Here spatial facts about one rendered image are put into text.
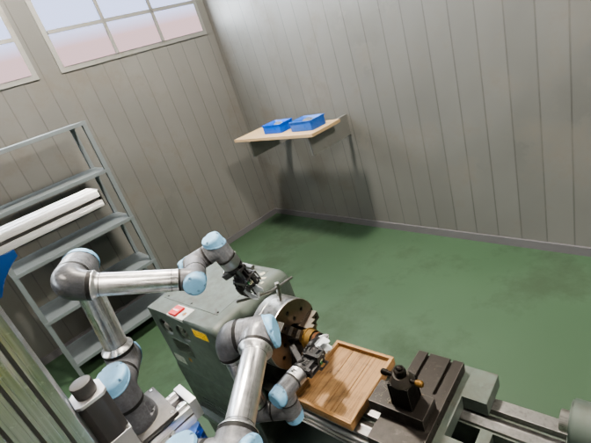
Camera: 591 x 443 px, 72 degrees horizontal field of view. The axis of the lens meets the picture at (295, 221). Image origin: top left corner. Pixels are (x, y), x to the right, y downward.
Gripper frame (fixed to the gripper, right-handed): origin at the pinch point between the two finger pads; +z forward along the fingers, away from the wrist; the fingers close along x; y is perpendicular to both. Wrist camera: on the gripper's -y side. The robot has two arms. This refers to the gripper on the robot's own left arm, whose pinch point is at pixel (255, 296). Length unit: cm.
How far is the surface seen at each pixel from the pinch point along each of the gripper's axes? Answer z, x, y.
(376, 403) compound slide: 32, -13, 50
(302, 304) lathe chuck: 22.8, 13.4, 2.8
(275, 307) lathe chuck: 12.9, 3.9, -0.2
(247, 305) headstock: 11.3, 0.5, -14.6
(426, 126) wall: 90, 256, -45
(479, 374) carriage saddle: 50, 17, 73
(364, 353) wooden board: 52, 12, 24
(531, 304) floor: 181, 141, 51
